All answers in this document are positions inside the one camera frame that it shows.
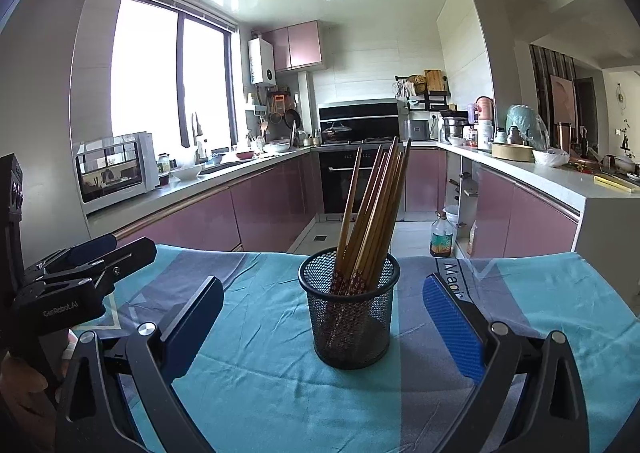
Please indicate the kitchen faucet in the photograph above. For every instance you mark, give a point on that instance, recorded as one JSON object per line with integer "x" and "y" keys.
{"x": 198, "y": 138}

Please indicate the white pink-rimmed bowl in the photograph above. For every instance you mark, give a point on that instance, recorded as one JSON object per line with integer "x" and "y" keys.
{"x": 276, "y": 147}

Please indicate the white countertop oven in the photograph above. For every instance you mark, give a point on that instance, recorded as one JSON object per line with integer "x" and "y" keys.
{"x": 112, "y": 168}

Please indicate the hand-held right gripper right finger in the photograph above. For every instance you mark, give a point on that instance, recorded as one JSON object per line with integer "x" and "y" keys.
{"x": 450, "y": 328}

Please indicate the pink lower kitchen cabinets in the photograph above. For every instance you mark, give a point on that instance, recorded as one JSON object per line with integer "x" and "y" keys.
{"x": 260, "y": 208}
{"x": 515, "y": 223}

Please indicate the hanging black frying pan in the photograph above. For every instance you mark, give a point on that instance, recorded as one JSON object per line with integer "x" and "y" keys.
{"x": 292, "y": 119}

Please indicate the person's left hand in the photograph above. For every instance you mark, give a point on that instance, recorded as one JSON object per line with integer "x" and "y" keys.
{"x": 22, "y": 385}

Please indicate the pan with glass lid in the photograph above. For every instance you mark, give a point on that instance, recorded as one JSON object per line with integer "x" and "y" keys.
{"x": 336, "y": 133}

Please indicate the black range hood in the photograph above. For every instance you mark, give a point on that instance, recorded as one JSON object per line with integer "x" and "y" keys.
{"x": 360, "y": 113}

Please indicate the pink thermos kettle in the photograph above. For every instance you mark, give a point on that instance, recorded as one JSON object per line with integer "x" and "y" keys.
{"x": 485, "y": 109}

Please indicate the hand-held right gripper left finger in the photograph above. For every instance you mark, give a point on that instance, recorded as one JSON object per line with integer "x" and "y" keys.
{"x": 197, "y": 323}

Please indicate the white bucket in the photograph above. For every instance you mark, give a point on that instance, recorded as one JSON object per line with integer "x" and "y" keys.
{"x": 452, "y": 217}

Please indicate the flat yellow box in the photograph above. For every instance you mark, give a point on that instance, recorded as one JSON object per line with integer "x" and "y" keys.
{"x": 617, "y": 184}

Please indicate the copper tumbler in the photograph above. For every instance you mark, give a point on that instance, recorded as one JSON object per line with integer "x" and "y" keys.
{"x": 564, "y": 138}

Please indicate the bundle of wooden chopsticks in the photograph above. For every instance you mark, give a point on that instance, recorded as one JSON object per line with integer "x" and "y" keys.
{"x": 370, "y": 213}

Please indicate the white water heater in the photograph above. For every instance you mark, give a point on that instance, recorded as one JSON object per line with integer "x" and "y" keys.
{"x": 262, "y": 62}

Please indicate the white plastic bag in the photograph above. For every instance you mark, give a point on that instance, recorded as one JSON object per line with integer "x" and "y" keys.
{"x": 550, "y": 158}

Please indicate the green plastic-covered appliance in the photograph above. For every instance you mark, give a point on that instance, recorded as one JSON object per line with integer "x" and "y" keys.
{"x": 525, "y": 125}

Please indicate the round beige steamer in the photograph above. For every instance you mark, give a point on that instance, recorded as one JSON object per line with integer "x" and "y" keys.
{"x": 512, "y": 152}

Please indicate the blue grey printed tablecloth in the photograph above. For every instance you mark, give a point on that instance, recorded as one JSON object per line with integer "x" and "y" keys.
{"x": 280, "y": 383}

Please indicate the black mesh pen holder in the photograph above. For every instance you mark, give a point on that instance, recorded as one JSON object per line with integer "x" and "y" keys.
{"x": 350, "y": 328}

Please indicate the cooking oil bottle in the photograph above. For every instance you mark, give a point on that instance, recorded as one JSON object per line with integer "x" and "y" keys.
{"x": 441, "y": 238}

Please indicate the black wall rack with boards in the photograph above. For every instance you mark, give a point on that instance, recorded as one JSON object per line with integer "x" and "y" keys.
{"x": 430, "y": 90}

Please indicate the kitchen window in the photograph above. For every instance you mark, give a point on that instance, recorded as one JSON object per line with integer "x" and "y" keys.
{"x": 150, "y": 78}

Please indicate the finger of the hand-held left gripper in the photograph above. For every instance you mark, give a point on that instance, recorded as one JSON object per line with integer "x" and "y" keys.
{"x": 90, "y": 248}
{"x": 130, "y": 253}

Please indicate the black built-in oven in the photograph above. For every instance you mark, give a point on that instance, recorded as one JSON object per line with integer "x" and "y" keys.
{"x": 335, "y": 183}

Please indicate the pink upper wall cabinet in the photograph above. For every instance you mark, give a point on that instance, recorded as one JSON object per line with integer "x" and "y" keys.
{"x": 300, "y": 45}

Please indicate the white plastic jar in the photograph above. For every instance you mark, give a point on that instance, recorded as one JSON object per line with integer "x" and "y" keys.
{"x": 485, "y": 135}

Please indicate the stainless steel pot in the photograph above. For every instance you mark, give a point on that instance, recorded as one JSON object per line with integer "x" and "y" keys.
{"x": 454, "y": 128}

